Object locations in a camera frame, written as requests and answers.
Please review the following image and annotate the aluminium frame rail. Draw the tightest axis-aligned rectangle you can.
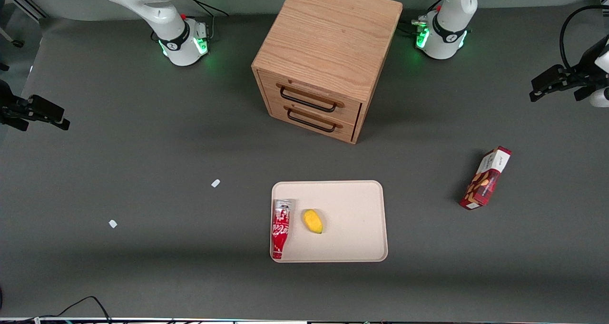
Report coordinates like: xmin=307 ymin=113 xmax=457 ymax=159
xmin=4 ymin=0 xmax=48 ymax=23

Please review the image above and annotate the wooden drawer cabinet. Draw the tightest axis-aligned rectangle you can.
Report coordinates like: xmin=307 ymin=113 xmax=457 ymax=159
xmin=251 ymin=0 xmax=403 ymax=145

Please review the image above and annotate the beige plastic tray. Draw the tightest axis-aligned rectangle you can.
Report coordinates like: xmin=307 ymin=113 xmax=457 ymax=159
xmin=270 ymin=180 xmax=389 ymax=263

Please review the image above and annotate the black cable at table edge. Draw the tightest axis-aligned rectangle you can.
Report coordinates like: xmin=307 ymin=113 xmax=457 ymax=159
xmin=0 ymin=295 xmax=113 ymax=323

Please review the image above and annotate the black chair caster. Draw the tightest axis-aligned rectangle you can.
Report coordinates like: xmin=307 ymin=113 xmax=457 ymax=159
xmin=0 ymin=27 xmax=25 ymax=49

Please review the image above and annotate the black arm base cable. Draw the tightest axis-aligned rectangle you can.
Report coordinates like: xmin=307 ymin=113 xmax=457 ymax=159
xmin=399 ymin=0 xmax=444 ymax=35
xmin=182 ymin=0 xmax=229 ymax=40

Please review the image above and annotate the red cookie box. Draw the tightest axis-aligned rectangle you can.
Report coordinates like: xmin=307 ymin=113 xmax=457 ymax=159
xmin=459 ymin=146 xmax=512 ymax=211

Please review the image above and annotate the black drawer handle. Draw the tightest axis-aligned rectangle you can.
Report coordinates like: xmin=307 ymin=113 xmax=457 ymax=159
xmin=286 ymin=108 xmax=336 ymax=134
xmin=279 ymin=86 xmax=337 ymax=113

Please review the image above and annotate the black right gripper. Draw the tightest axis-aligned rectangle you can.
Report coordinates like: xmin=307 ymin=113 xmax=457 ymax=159
xmin=0 ymin=79 xmax=71 ymax=132

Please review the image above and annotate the red cola can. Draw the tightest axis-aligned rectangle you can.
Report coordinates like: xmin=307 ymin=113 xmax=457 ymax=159
xmin=271 ymin=199 xmax=292 ymax=260

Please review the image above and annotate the wooden drawer front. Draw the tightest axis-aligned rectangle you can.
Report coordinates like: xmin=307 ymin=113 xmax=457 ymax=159
xmin=259 ymin=70 xmax=363 ymax=126
xmin=267 ymin=97 xmax=358 ymax=142

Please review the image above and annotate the black left arm base cable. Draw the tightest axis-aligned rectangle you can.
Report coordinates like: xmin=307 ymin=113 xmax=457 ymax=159
xmin=399 ymin=0 xmax=444 ymax=35

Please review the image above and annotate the yellow lemon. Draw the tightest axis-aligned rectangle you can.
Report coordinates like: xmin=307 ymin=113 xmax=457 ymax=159
xmin=303 ymin=209 xmax=324 ymax=235

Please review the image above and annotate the black right arm base cable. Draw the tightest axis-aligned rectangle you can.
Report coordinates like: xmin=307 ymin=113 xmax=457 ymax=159
xmin=182 ymin=0 xmax=229 ymax=40

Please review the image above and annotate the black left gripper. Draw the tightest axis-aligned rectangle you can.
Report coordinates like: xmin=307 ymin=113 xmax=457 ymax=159
xmin=529 ymin=38 xmax=609 ymax=102

